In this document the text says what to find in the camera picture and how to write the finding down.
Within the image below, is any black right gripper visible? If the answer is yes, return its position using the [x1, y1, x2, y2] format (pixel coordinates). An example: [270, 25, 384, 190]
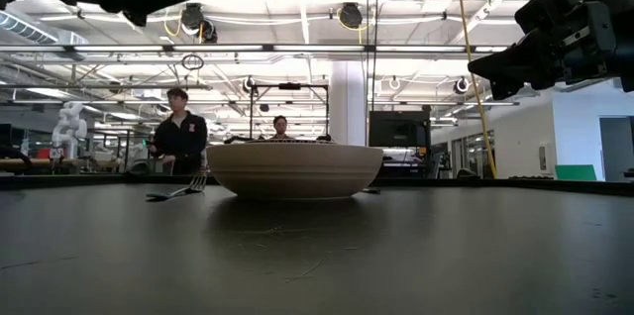
[468, 0, 634, 101]

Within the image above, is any fork with blue handle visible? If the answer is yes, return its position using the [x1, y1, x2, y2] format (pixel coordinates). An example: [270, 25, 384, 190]
[145, 169, 208, 202]

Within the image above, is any beige brown deep plate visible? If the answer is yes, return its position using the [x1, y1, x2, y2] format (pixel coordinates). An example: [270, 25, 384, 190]
[206, 142, 385, 201]

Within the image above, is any grey door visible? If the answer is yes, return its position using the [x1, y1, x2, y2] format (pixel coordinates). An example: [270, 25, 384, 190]
[598, 116, 634, 182]

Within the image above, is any black monitor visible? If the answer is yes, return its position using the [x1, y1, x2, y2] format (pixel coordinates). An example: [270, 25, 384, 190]
[369, 110, 432, 148]

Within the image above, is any person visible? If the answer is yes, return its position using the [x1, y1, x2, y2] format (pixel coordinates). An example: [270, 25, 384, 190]
[147, 87, 209, 176]
[269, 115, 296, 141]

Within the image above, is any white column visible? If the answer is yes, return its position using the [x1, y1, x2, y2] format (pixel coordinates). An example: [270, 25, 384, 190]
[329, 59, 368, 148]

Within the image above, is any yellow hanging cable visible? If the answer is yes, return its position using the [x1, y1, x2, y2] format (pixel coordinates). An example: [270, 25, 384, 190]
[453, 0, 498, 179]

